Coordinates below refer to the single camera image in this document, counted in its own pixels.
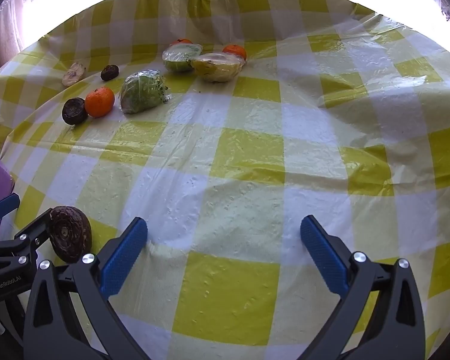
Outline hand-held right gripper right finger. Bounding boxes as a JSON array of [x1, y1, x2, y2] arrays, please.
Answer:
[[300, 215, 426, 360]]

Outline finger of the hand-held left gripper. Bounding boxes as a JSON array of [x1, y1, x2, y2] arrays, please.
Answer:
[[0, 210, 55, 271], [0, 193, 21, 223]]

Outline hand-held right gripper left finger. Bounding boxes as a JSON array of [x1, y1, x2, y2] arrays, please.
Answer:
[[23, 217, 149, 360]]

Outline yellow checkered plastic tablecloth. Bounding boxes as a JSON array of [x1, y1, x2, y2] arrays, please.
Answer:
[[0, 0, 450, 360]]

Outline pale beige mushroom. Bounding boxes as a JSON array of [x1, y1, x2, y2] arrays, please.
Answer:
[[62, 62, 87, 87]]

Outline wrapped pale green cabbage half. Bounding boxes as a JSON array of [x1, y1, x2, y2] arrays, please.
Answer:
[[162, 43, 203, 73]]

